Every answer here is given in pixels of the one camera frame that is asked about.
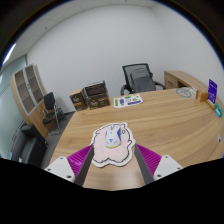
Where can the wooden side desk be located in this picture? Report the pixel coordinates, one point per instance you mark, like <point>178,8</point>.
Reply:
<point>181,78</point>

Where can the white green printed mouse pad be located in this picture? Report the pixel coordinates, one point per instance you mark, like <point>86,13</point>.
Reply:
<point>128,101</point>

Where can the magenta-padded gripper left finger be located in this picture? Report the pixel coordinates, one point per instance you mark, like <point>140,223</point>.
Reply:
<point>58,167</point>

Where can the ceiling light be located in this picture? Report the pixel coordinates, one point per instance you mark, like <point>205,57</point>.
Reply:
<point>9,54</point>

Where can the small black chair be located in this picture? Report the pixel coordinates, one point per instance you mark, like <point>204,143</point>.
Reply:
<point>51,110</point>

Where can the purple flat package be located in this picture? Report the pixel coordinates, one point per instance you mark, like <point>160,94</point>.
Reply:
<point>212,90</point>

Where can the black mesh office chair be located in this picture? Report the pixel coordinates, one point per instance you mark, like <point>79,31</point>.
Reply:
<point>141,80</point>

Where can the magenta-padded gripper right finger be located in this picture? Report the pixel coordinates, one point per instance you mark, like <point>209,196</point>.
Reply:
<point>168,166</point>

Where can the white blue computer mouse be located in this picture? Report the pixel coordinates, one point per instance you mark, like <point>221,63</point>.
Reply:
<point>112,137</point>

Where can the wooden shelf unit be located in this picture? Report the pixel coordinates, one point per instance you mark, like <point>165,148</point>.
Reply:
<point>28,96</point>

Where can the small tan box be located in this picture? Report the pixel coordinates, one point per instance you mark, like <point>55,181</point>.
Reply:
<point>210,104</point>

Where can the large dark brown box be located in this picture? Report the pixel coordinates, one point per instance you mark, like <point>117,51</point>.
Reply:
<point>98,101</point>

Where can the black sofa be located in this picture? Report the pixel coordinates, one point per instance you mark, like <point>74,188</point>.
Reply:
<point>28,146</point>

